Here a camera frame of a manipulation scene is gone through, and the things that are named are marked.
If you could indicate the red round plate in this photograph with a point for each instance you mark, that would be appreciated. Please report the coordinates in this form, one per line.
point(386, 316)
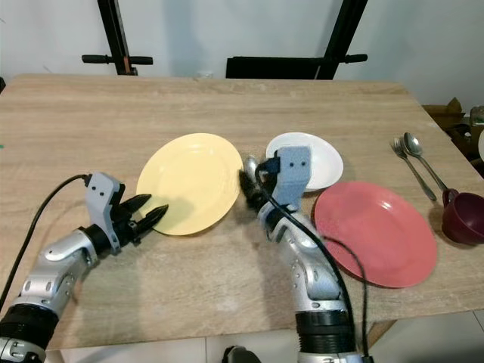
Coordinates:
point(378, 234)

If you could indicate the silver metal fork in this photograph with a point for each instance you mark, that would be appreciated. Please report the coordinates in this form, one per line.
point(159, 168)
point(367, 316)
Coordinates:
point(412, 168)

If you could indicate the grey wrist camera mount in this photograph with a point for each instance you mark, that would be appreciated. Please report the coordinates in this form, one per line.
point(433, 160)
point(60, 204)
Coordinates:
point(103, 195)
point(293, 175)

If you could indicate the brown cardboard box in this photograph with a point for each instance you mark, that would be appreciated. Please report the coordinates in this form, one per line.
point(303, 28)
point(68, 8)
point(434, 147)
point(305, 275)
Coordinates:
point(450, 121)

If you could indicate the white round plate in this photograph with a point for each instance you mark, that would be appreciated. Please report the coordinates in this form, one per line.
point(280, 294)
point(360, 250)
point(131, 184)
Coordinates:
point(324, 162)

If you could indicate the black bench pad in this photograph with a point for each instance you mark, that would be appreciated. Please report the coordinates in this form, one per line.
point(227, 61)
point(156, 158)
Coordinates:
point(272, 68)

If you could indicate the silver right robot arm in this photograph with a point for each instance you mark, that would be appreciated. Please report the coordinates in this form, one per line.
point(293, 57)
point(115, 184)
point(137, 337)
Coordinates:
point(314, 283)

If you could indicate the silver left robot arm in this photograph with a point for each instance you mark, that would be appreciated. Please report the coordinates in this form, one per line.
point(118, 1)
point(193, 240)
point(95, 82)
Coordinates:
point(57, 265)

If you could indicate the yellow round plate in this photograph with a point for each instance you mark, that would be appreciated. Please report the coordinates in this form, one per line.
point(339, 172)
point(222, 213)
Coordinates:
point(189, 181)

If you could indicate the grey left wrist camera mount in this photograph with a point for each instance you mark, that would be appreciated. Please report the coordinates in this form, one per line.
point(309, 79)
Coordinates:
point(103, 195)

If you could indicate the maroon cup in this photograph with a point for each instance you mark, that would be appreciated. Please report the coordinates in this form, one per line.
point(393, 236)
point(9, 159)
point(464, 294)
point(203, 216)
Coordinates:
point(465, 219)

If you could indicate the black slanted metal post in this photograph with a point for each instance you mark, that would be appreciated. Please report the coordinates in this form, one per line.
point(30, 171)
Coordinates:
point(344, 38)

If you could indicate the silver metal spoon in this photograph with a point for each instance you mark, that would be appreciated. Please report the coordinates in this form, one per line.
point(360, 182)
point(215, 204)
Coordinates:
point(412, 144)

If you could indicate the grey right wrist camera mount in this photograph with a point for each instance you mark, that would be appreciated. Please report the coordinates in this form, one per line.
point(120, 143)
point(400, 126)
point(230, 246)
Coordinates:
point(293, 175)

